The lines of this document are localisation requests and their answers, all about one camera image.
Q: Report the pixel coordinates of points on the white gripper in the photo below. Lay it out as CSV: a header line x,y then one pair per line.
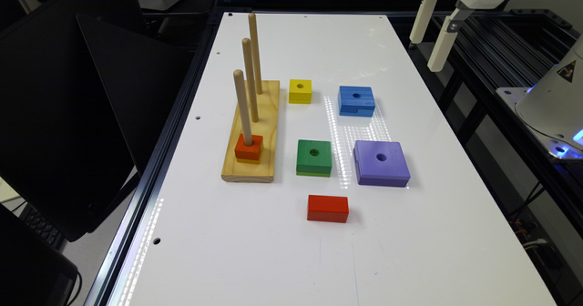
x,y
449,29

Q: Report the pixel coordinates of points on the green square block with hole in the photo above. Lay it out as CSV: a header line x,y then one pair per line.
x,y
314,158

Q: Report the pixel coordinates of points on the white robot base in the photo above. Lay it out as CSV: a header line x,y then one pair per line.
x,y
552,108

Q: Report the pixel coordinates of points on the blue square block with hole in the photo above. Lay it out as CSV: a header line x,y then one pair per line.
x,y
356,101

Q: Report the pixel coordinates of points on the purple square block with hole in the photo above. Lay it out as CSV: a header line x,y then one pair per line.
x,y
380,163

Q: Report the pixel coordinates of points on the yellow square block with hole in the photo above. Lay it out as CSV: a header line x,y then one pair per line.
x,y
300,91

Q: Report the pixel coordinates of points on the red rectangular block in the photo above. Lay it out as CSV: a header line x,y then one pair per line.
x,y
328,208

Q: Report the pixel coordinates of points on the red block on peg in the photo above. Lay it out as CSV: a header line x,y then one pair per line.
x,y
254,151

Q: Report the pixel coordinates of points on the thin yellow block under red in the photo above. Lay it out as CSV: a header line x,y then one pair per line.
x,y
246,160

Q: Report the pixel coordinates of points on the wooden peg base board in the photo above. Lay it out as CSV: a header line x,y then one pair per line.
x,y
262,172

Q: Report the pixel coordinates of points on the rear wooden peg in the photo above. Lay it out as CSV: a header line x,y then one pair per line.
x,y
255,52

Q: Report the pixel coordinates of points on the front wooden peg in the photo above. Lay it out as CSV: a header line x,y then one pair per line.
x,y
243,107

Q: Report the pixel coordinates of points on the large black monitor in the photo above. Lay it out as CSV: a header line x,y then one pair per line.
x,y
85,94

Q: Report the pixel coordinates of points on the black keyboard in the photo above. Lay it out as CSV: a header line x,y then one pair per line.
x,y
42,227

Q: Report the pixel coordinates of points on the black laptop corner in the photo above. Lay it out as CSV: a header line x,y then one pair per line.
x,y
32,272

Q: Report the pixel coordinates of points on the black aluminium frame rails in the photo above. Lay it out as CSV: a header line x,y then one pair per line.
x,y
507,50

